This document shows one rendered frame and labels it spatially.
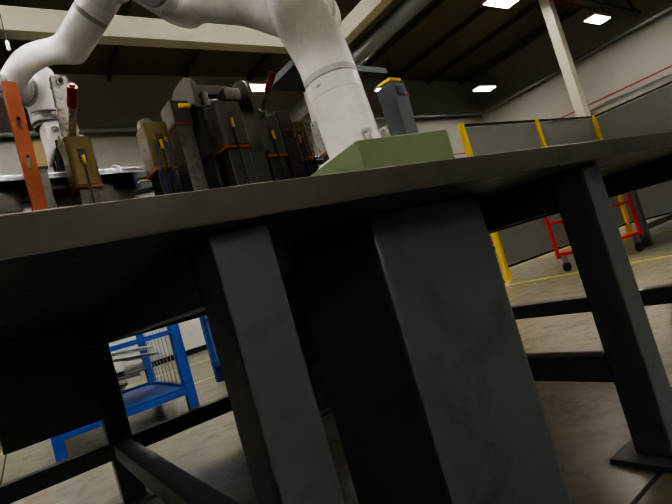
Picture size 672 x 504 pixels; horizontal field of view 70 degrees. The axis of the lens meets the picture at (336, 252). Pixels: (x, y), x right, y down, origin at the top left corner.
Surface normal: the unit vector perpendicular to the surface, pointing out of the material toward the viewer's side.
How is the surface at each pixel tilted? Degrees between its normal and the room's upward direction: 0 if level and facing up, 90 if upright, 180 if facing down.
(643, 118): 90
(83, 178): 90
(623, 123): 90
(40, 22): 90
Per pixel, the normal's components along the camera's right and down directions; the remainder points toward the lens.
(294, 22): -0.19, 0.66
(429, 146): 0.54, -0.21
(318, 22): 0.22, 0.49
